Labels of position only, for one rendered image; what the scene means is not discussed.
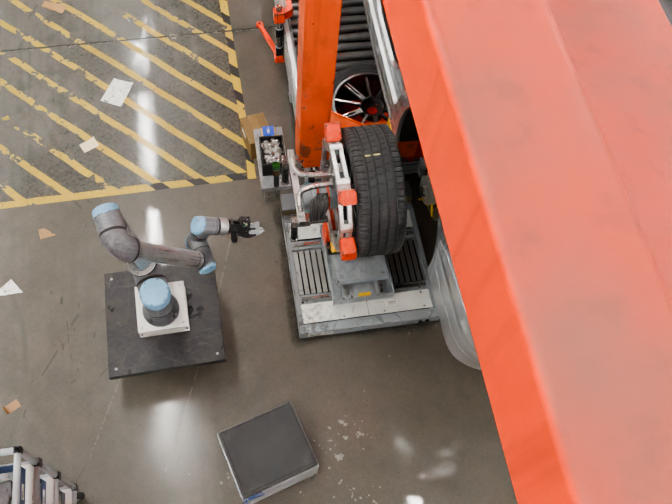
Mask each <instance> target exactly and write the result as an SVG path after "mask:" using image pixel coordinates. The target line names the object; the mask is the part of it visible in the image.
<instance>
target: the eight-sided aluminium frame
mask: <svg viewBox="0 0 672 504"><path fill-rule="evenodd" d="M327 151H328V152H329V160H326V155H327ZM335 155H339V159H340V163H341V166H342V171H343V172H342V173H343V178H340V176H339V171H338V166H337V161H336V156H335ZM330 162H332V167H333V172H334V177H335V185H336V192H337V204H338V213H337V208H335V209H333V215H334V221H335V226H336V230H333V228H332V222H331V217H330V212H329V209H328V210H327V213H326V216H327V215H328V220H329V221H328V222H327V225H328V230H329V238H330V241H331V242H332V244H333V245H334V247H335V249H336V251H337V252H340V251H339V248H338V247H339V239H340V238H349V237H352V232H353V221H352V207H351V205H349V206H346V209H347V220H344V218H343V206H341V205H339V203H338V190H346V189H351V185H350V178H349V176H348V171H347V166H346V162H345V157H344V149H343V146H342V143H340V142H330V143H327V142H326V141H325V139H323V140H322V154H321V161H320V169H321V172H326V171H328V169H330ZM344 233H346V236H345V237H344V236H343V235H344Z"/></svg>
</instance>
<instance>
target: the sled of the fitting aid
mask: <svg viewBox="0 0 672 504"><path fill-rule="evenodd" d="M322 227H323V226H322V225H321V226H320V234H321V239H322V245H323V251H324V256H325V262H326V267H327V273H328V278H329V284H330V290H331V295H332V301H333V305H338V304H346V303H354V302H362V301H369V300H377V299H385V298H393V297H394V294H395V289H394V285H393V280H392V276H391V271H390V267H389V262H388V258H387V254H384V258H385V262H386V267H387V271H388V279H384V280H376V281H368V282H359V283H351V284H343V285H337V282H336V277H335V271H334V266H333V260H332V255H328V251H327V249H326V246H325V244H324V239H323V233H322Z"/></svg>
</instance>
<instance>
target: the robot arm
mask: <svg viewBox="0 0 672 504"><path fill-rule="evenodd" d="M92 216H93V217H92V218H93V220H94V223H95V226H96V229H97V232H98V235H99V238H100V242H101V244H102V245H103V247H104V248H105V249H106V250H107V251H108V252H109V253H110V254H111V255H112V256H113V257H115V258H116V259H118V260H120V261H122V262H126V265H127V268H128V270H129V271H130V272H131V274H132V275H133V277H134V280H135V283H136V286H137V289H138V292H139V297H140V300H141V302H142V304H143V307H142V313H143V316H144V318H145V320H146V321H147V322H148V323H149V324H151V325H153V326H156V327H164V326H168V325H170V324H171V323H173V322H174V321H175V320H176V318H177V317H178V314H179V310H180V308H179V303H178V301H177V299H176V298H175V297H174V296H173V295H172V294H171V290H170V288H169V285H168V283H167V280H166V277H165V274H164V271H163V268H162V265H161V264H165V265H172V266H180V267H187V268H193V269H197V270H199V273H200V274H207V273H210V272H212V271H213V270H215V268H216V263H215V260H214V258H213V255H212V252H211V250H210V247H209V244H208V242H207V238H208V237H209V235H219V236H226V235H227V234H229V233H230V234H231V236H230V237H231V238H230V239H231V241H232V242H233V243H236V242H237V240H238V237H237V235H238V236H239V237H240V236H241V237H243V238H252V237H254V236H256V235H259V234H261V233H262V232H263V231H264V229H263V228H262V227H260V226H259V224H260V222H255V223H250V222H251V220H250V219H249V218H250V217H248V216H240V217H239V219H238V220H233V218H230V219H229V220H228V219H227V218H222V217H206V216H195V217H194V218H193V219H192V222H191V230H190V232H189V233H188V234H187V236H186V239H185V244H186V246H187V248H188V249H190V250H187V249H181V248H176V247H170V246H164V245H158V244H152V243H147V242H141V241H140V240H139V239H138V237H137V236H136V235H135V233H134V232H133V231H132V229H131V228H130V227H129V225H128V224H127V222H126V220H125V219H124V217H123V216H122V215H121V212H120V208H119V207H118V205H117V204H116V203H105V204H102V205H99V206H97V207H96V208H95V209H93V211H92ZM242 217H247V218H242Z"/></svg>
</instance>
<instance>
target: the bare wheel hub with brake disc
mask: <svg viewBox="0 0 672 504"><path fill-rule="evenodd" d="M422 184H424V185H425V189H426V196H425V197H422V196H421V198H423V200H422V201H423V203H424V204H425V205H428V206H427V208H428V211H429V213H430V215H431V204H433V211H432V218H433V219H434V220H435V221H437V220H438V207H437V203H436V199H435V196H434V192H433V188H432V184H431V181H430V177H429V173H428V172H427V175H426V176H422V178H421V181H420V186H421V185H422Z"/></svg>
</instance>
